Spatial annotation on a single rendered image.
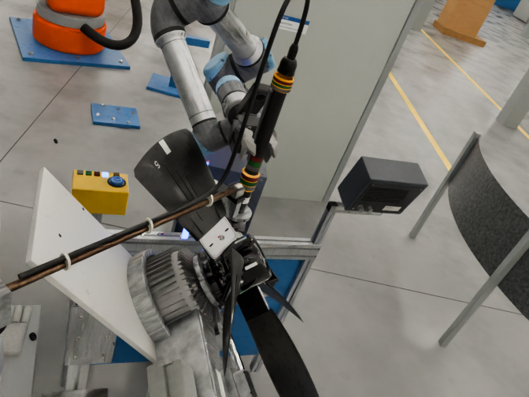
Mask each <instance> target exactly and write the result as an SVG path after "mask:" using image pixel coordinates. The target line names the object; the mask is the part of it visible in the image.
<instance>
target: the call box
mask: <svg viewBox="0 0 529 397"><path fill-rule="evenodd" d="M112 176H113V173H109V177H104V176H102V172H100V176H94V171H92V176H86V171H85V170H84V171H83V175H77V170H76V169H74V170H73V174H72V192H71V195H72V196H73V197H74V198H75V199H76V200H77V201H78V202H79V203H80V204H81V205H82V206H83V207H84V208H85V209H86V210H87V211H88V212H89V213H102V214H116V215H125V214H126V209H127V204H128V196H129V189H128V175H127V174H120V177H122V178H123V179H124V184H123V185H121V186H115V185H112V184H111V183H110V178H111V177H112Z"/></svg>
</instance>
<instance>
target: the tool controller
mask: <svg viewBox="0 0 529 397"><path fill-rule="evenodd" d="M427 186H428V183H427V181H426V179H425V176H424V174H423V172H422V170H421V168H420V166H419V164H418V163H414V162H407V161H395V160H390V159H383V158H371V157H365V156H361V157H360V159H359V160H358V161H357V163H356V164H355V165H354V167H353V168H352V169H351V170H350V172H349V173H348V174H347V176H346V177H345V178H344V180H343V181H342V182H341V183H340V185H339V186H338V192H339V194H340V197H341V200H342V204H343V205H344V209H345V210H352V211H358V212H359V213H361V212H368V213H371V212H373V213H394V214H400V213H402V212H403V211H404V210H405V209H406V208H407V207H408V206H409V205H410V204H411V203H412V202H413V201H414V200H415V199H416V198H417V197H418V196H419V195H420V194H421V193H422V192H423V191H424V190H425V188H426V187H427Z"/></svg>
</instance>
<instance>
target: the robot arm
mask: <svg viewBox="0 0 529 397"><path fill-rule="evenodd" d="M230 1H231V0H154V1H153V4H152V7H151V12H150V28H151V33H152V36H153V39H154V42H155V45H156V46H157V47H158V48H161V51H162V53H163V55H164V57H165V60H166V63H167V65H168V68H169V71H170V73H171V75H172V78H173V81H174V83H175V85H176V89H177V91H178V93H179V96H180V98H181V101H182V103H183V106H184V109H185V110H186V113H187V116H188V119H189V121H190V123H191V127H192V128H193V131H194V132H193V133H192V135H193V137H194V138H195V140H196V142H197V144H198V146H199V148H200V150H201V152H202V154H203V156H204V157H205V156H206V155H209V154H214V153H215V152H216V151H218V150H221V149H223V148H225V147H228V146H229V147H230V149H231V152H233V150H234V147H235V143H236V140H237V138H238V135H239V131H240V128H241V125H242V121H243V118H244V116H245V113H246V108H247V106H248V103H249V100H250V96H251V93H252V90H253V86H254V84H255V82H254V83H253V85H252V86H251V88H250V89H248V88H247V87H246V85H245V84H244V83H245V82H247V81H249V80H252V79H254V78H256V77H257V74H258V71H259V68H260V66H261V62H262V59H263V56H264V53H265V49H266V46H267V44H268V42H267V39H266V38H265V37H262V38H258V37H256V36H255V35H251V34H250V33H249V32H248V31H247V29H246V28H245V26H244V25H243V24H242V22H241V21H240V19H239V18H238V17H237V16H236V15H235V13H234V12H233V10H232V9H231V7H230ZM196 20H197V21H198V22H199V23H200V24H202V25H205V26H210V27H211V29H212V30H213V31H214V32H215V33H216V34H217V35H218V36H219V38H220V39H221V40H222V41H223V42H224V43H225V44H226V46H227V47H228V48H229V49H230V50H231V51H232V53H231V54H228V53H227V52H226V51H224V52H221V53H219V54H217V55H216V56H215V57H213V58H212V59H211V60H210V61H209V62H208V63H207V64H206V65H205V67H204V69H203V74H204V76H205V78H206V81H207V83H209V85H210V87H211V88H212V89H213V91H214V93H215V95H216V96H217V97H218V99H219V101H220V104H221V106H222V110H223V114H224V118H225V119H223V120H221V121H217V119H216V116H215V114H214V112H213V108H212V106H211V104H210V101H209V98H208V96H207V94H206V92H205V88H204V86H203V84H202V81H201V78H200V76H199V74H198V70H197V68H196V66H195V63H194V60H193V58H192V56H191V52H190V50H189V48H188V45H187V42H186V40H185V39H186V37H187V33H186V30H185V26H187V25H189V24H191V23H193V22H195V21H196ZM275 66H276V63H275V61H274V58H273V56H272V52H271V51H270V54H269V56H268V60H267V63H266V66H265V68H264V72H263V74H264V73H266V72H268V71H270V70H272V69H274V68H275ZM269 88H272V87H271V85H267V84H264V83H260V84H259V88H258V90H257V94H256V97H255V99H254V102H253V106H252V109H251V111H250V116H249V119H248V121H247V124H246V128H245V131H244V133H243V136H242V140H241V143H240V145H239V149H238V152H237V154H240V156H239V157H240V160H242V159H243V158H244V156H245V154H248V153H249V152H250V153H251V154H252V155H253V156H256V152H257V145H256V144H255V143H254V142H253V141H254V139H253V137H254V134H255V131H256V129H257V125H258V122H259V120H260V117H261V114H260V113H259V111H260V110H261V108H262V107H263V106H264V104H265V100H266V98H267V95H268V91H269ZM277 141H278V139H277V134H276V131H275V130H274V131H273V133H272V137H271V139H270V142H269V145H268V148H267V150H266V153H265V156H264V162H265V163H268V162H269V160H270V159H271V157H273V158H276V155H277V152H278V143H277Z"/></svg>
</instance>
